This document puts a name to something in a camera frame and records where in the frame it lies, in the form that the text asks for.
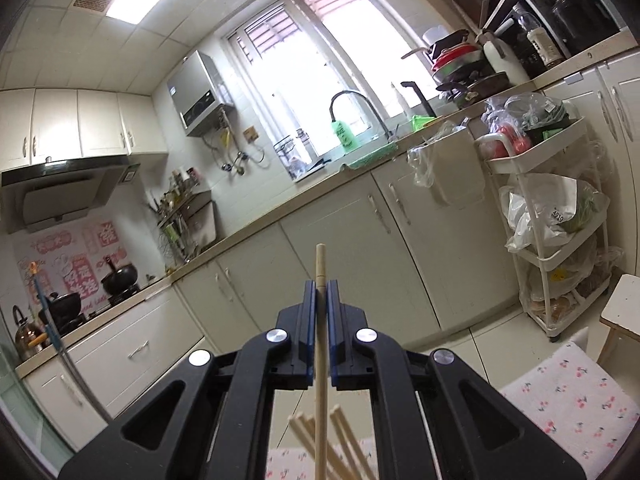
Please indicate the cherry print tablecloth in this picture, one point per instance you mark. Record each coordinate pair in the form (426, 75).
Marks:
(575, 400)

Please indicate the metal dish rack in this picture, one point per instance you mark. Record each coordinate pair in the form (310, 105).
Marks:
(185, 230)

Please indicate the green basket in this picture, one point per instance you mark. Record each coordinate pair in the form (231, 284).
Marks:
(422, 122)

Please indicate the black angular tap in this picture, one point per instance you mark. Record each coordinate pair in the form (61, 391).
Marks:
(417, 97)

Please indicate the black jug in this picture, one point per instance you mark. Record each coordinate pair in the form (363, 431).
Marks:
(580, 10)

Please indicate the green sink mat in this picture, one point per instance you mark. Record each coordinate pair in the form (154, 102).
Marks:
(372, 156)

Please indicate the clear bottle with label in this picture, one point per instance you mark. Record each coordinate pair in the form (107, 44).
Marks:
(540, 40)

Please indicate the stack of pans and lids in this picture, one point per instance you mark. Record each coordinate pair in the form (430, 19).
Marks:
(465, 70)

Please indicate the silver water heater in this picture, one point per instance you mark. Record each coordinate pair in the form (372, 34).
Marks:
(197, 90)

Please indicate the white plastic bag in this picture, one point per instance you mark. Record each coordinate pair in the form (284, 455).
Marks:
(540, 210)

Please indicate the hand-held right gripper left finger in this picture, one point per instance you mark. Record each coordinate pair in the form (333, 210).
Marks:
(309, 340)

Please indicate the black cooking pot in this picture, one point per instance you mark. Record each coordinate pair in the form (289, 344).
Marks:
(62, 310)

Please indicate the white thermos jug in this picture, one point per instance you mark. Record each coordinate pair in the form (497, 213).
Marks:
(505, 60)

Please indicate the green plastic bottle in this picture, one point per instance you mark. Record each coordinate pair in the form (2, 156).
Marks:
(346, 135)

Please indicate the white tiered storage cart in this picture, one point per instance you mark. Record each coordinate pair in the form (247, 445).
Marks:
(550, 150)

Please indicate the kitchen window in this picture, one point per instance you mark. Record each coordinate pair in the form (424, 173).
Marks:
(325, 60)

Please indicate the mop pole with blue clip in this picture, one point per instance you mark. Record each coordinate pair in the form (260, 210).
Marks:
(55, 340)

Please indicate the cream wall cabinets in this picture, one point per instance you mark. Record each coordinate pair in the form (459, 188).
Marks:
(75, 125)

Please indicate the curved sink faucet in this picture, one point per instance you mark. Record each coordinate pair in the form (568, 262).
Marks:
(372, 112)

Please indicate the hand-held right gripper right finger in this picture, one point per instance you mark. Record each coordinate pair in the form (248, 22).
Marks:
(334, 340)

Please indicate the black wok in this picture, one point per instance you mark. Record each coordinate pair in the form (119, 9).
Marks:
(122, 280)

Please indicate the cream kitchen base cabinets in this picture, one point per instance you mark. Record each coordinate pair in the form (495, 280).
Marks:
(350, 240)

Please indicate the gas pipes and valve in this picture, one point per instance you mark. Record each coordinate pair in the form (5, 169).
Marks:
(240, 160)

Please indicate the clear bags of produce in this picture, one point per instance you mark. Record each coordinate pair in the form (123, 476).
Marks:
(525, 115)

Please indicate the range hood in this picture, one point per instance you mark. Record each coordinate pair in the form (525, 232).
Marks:
(65, 190)

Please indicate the wooden stool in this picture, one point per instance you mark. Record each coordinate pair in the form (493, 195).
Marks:
(622, 315)

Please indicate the metal kettle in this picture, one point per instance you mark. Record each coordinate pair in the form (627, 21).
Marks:
(27, 335)

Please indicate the pink wall stickers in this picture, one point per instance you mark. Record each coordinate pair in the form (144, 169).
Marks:
(75, 265)

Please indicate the hanging bin with plastic bag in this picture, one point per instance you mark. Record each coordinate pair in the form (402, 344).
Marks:
(450, 170)

